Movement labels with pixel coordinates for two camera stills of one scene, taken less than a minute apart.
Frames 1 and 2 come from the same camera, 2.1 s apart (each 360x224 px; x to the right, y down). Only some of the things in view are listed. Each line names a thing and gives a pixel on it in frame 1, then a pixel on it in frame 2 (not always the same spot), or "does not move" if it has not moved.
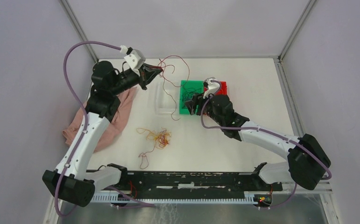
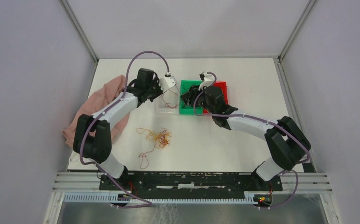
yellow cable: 162,138 does not move
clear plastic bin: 167,98 does not move
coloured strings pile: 161,62 → 179,98
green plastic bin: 188,88 does not move
